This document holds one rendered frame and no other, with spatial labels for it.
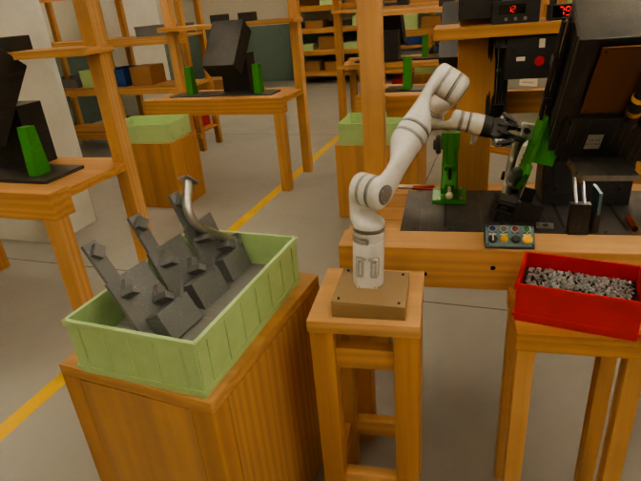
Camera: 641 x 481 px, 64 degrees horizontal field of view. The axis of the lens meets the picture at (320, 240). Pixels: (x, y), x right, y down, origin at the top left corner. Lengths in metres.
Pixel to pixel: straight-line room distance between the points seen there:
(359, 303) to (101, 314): 0.74
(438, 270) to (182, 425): 0.93
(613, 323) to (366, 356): 0.66
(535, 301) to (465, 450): 0.92
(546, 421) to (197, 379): 1.59
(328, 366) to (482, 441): 0.96
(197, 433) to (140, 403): 0.18
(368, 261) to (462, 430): 1.10
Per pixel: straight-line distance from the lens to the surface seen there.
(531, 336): 1.54
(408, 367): 1.53
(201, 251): 1.73
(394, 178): 1.42
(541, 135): 1.87
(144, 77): 7.35
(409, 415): 1.64
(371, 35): 2.19
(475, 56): 2.18
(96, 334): 1.47
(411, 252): 1.75
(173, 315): 1.51
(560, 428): 2.46
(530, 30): 2.07
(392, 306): 1.44
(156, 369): 1.41
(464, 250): 1.74
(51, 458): 2.63
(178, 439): 1.54
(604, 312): 1.55
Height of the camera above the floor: 1.67
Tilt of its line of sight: 25 degrees down
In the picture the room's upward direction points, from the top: 5 degrees counter-clockwise
